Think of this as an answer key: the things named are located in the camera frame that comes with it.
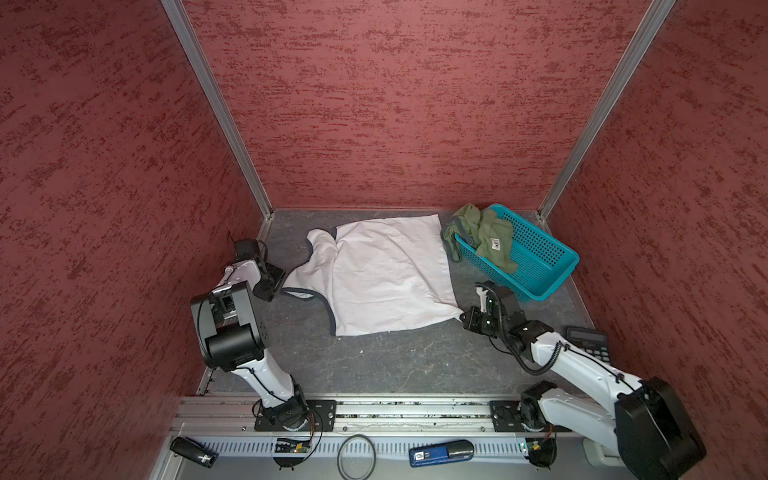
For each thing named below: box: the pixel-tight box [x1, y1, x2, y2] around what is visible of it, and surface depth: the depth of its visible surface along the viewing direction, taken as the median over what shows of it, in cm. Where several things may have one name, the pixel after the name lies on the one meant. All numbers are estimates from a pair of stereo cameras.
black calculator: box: [565, 326, 611, 364], surface depth 87 cm
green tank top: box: [444, 204, 518, 272], surface depth 100 cm
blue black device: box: [408, 440, 475, 467], surface depth 67 cm
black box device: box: [169, 436, 219, 469], surface depth 69 cm
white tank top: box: [282, 214, 463, 336], surface depth 102 cm
